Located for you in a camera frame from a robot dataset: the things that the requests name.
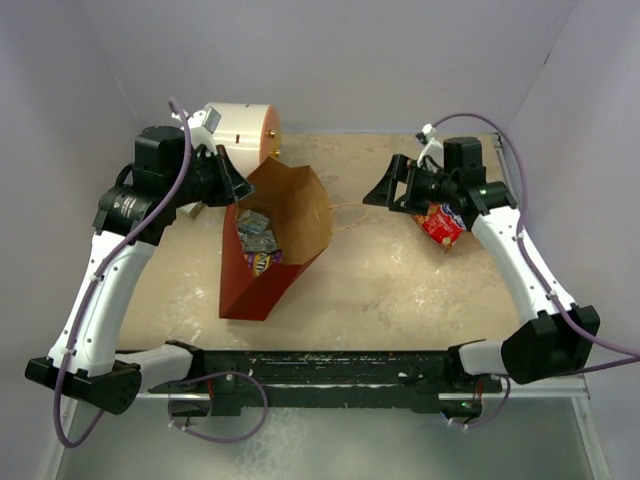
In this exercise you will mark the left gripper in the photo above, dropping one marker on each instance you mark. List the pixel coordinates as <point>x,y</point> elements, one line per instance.
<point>231,185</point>

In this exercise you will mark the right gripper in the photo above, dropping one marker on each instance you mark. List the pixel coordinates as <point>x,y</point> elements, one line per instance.
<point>402,169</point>

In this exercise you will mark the red candy bag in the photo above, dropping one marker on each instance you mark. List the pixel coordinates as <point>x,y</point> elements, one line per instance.
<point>441,224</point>

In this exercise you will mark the red paper bag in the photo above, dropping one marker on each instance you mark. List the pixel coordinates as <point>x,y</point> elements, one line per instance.
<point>300,216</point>

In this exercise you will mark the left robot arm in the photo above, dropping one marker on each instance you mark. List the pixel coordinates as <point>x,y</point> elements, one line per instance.
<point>171,168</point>

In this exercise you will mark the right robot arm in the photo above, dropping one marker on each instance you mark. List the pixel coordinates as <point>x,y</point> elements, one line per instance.
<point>555,333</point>

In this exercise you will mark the silver snack wrapper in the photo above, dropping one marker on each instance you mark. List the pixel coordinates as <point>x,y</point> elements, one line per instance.
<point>254,233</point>

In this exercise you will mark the white cylinder drum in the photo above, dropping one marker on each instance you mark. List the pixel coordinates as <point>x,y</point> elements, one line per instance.
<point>250,133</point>

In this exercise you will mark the yellow brown candy pack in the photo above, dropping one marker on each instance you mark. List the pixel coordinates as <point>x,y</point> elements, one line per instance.
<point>259,262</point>

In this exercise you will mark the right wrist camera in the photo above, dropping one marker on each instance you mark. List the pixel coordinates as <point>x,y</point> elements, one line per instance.
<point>432,153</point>

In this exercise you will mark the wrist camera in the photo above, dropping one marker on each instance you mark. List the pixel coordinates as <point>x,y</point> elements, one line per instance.
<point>202,125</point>
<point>432,153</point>

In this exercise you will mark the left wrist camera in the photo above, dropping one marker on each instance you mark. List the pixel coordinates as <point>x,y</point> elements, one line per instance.
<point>202,125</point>

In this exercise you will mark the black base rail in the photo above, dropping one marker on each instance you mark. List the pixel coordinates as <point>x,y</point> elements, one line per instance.
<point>420,381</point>

